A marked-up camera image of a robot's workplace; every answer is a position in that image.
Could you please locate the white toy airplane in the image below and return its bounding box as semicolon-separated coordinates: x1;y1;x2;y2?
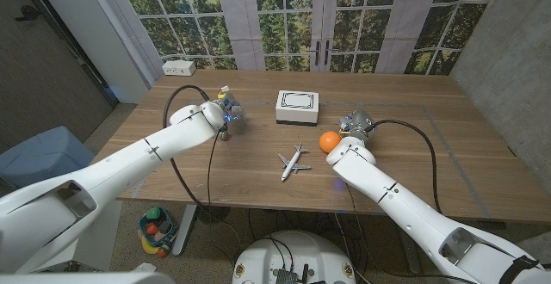
276;141;312;182

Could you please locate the white robot chest shell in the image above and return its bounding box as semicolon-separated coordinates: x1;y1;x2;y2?
0;272;176;284

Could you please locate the grey table leg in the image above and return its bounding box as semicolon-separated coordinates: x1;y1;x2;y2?
393;214;423;275
171;204;198;258

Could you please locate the black round floor disc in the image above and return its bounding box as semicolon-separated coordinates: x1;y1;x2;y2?
195;205;232;225

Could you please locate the white box with black border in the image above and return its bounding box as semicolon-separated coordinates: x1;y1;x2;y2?
275;90;320;127

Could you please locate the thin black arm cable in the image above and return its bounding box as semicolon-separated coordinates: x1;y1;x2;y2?
207;133;217;207
344;182;359;233

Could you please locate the blue storage bin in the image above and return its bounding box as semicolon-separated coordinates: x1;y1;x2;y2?
0;125;94;190

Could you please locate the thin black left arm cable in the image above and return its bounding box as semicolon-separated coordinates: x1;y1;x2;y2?
207;133;217;207

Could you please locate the black door handle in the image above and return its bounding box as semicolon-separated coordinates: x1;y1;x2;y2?
15;4;42;22

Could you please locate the white paper scrap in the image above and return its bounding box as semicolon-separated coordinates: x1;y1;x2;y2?
128;262;158;275

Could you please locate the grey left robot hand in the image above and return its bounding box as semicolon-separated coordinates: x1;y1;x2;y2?
214;92;248;130

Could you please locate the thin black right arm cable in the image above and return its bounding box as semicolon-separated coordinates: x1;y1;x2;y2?
344;182;359;233

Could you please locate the basket of colourful toys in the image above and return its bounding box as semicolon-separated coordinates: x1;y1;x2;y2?
138;206;180;258

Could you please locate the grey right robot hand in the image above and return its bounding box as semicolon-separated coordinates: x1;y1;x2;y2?
338;108;376;144

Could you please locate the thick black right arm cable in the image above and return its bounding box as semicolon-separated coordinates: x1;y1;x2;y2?
368;119;443;214

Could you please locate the white power strip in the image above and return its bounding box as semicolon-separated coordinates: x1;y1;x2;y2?
161;59;197;77

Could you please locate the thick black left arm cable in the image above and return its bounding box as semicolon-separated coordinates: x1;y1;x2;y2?
162;84;242;250

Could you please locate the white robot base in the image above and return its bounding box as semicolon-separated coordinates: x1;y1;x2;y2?
232;230;357;284

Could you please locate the orange ball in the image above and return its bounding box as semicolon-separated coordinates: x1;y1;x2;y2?
319;130;343;155

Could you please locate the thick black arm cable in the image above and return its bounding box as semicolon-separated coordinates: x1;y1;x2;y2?
162;84;242;250
368;119;443;214

